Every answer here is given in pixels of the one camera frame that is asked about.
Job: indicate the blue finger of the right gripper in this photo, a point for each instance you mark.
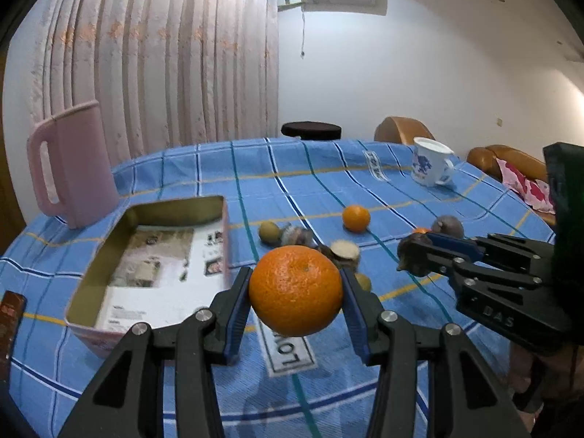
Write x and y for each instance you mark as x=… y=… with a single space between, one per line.
x=493 y=249

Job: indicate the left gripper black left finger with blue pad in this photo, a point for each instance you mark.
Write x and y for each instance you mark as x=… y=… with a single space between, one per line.
x=125 y=397

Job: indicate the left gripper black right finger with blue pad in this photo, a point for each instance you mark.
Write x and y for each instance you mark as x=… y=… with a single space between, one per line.
x=466 y=398

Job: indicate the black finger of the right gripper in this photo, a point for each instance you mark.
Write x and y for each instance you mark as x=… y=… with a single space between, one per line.
x=411 y=252

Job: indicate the dark purple round fruit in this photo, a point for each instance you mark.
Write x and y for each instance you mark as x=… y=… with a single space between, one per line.
x=448 y=225

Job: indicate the yellow-green longan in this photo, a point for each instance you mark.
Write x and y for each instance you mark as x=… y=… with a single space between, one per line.
x=364 y=281

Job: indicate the cream topped cake roll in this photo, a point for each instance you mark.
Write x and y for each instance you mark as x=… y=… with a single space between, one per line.
x=345 y=253

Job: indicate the large orange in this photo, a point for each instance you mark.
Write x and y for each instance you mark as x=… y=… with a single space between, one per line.
x=295 y=290

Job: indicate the layered cake roll dark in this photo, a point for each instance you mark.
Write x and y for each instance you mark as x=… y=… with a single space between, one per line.
x=296 y=235

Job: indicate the dark chocolate cake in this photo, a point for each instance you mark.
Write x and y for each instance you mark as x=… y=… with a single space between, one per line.
x=325 y=250

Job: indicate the pink floral cloth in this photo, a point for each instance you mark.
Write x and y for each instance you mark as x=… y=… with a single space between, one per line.
x=535 y=193

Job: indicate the orange mandarin middle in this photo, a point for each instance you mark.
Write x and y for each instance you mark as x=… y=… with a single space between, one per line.
x=356 y=218

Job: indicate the brown leather sofa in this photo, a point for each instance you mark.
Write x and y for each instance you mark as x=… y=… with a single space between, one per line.
x=484 y=158

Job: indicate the white mug blue print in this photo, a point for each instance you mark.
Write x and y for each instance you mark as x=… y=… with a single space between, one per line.
x=432 y=162

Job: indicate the brown leather chair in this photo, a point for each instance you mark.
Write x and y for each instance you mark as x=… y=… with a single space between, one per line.
x=401 y=130

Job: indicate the paper leaflet in tin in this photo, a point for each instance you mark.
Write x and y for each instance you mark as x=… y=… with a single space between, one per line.
x=164 y=275

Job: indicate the pink metal tin box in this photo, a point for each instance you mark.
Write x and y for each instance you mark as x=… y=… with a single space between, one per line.
x=84 y=305

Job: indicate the green-brown longan far left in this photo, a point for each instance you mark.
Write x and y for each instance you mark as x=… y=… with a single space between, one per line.
x=269 y=233

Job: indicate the dark object left edge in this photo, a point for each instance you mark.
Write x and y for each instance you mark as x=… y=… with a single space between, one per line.
x=12 y=310

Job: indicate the black round stool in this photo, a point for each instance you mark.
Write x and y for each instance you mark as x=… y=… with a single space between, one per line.
x=312 y=131

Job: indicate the pink plastic pitcher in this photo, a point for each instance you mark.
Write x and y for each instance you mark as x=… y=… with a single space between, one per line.
x=79 y=161

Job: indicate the pink patterned curtain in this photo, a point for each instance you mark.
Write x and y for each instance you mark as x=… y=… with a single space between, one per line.
x=166 y=73

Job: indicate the green-lit camera box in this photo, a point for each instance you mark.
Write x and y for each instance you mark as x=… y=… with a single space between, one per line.
x=564 y=166

